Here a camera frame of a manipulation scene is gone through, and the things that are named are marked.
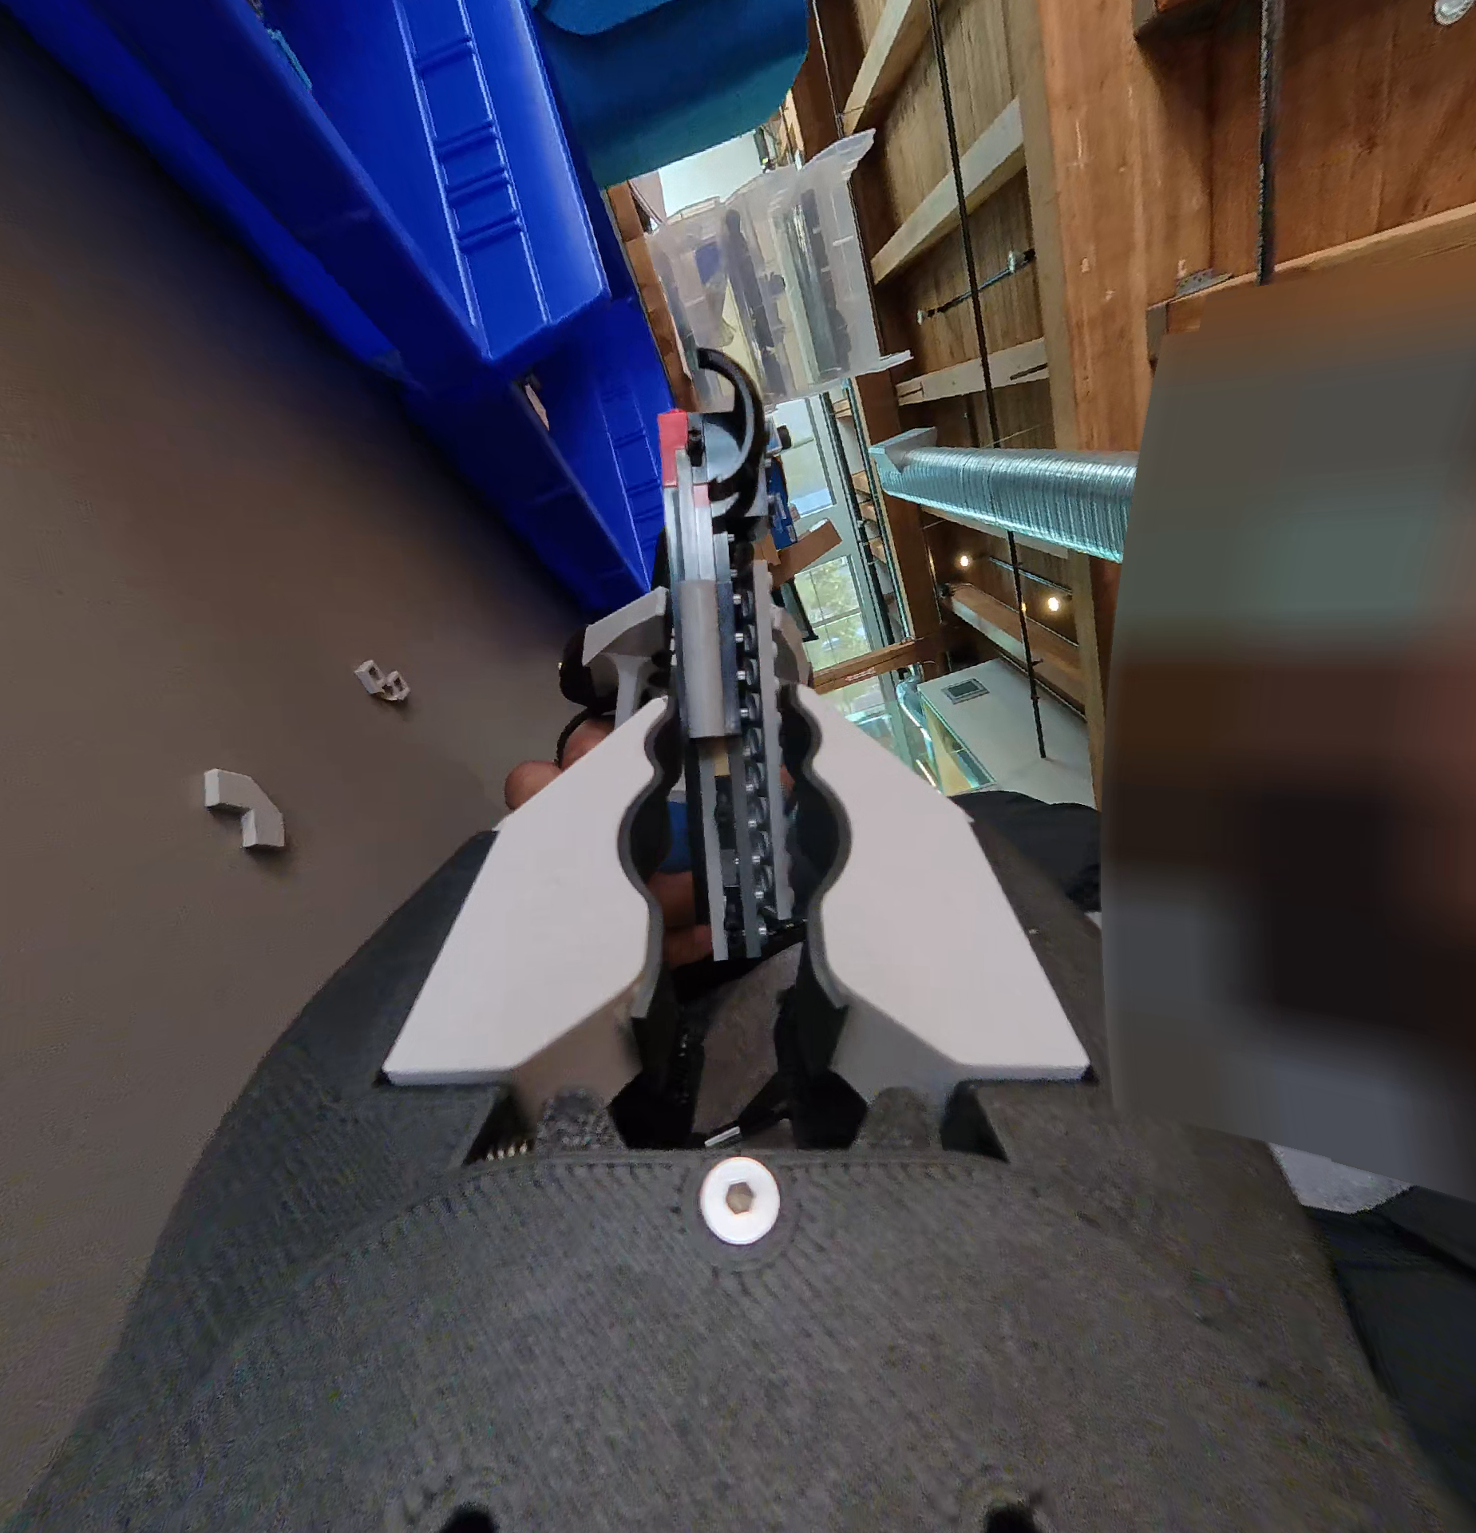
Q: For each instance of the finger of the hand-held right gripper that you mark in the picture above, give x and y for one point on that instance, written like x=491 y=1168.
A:
x=630 y=630
x=791 y=653

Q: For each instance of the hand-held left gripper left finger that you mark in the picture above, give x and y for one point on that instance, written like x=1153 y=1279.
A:
x=523 y=959

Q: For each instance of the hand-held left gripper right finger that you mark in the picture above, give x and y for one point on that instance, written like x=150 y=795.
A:
x=953 y=959

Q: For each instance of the black grey toy brick assembly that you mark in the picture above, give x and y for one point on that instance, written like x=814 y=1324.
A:
x=709 y=648

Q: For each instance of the long grey studded brick plate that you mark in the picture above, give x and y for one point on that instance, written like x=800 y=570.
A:
x=776 y=911

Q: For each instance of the small grey brick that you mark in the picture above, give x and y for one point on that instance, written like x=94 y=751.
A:
x=386 y=679

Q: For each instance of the grey corner brick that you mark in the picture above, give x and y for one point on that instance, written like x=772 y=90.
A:
x=247 y=815

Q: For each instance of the blue plastic storage bin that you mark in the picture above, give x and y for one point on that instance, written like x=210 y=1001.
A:
x=331 y=145
x=570 y=479

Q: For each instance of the person's right hand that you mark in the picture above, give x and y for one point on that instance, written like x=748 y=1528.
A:
x=535 y=781

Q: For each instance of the clear plastic container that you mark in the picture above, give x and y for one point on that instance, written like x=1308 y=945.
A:
x=786 y=277

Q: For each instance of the person's grey shirt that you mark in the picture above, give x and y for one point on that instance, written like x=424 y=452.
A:
x=1336 y=1180

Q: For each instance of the teal plastic container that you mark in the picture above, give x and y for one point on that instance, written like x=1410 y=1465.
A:
x=667 y=73

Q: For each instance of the person's black jacket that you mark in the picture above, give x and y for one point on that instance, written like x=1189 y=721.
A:
x=1408 y=1317

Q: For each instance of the silver ventilation duct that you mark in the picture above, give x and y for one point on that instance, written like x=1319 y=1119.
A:
x=1013 y=491

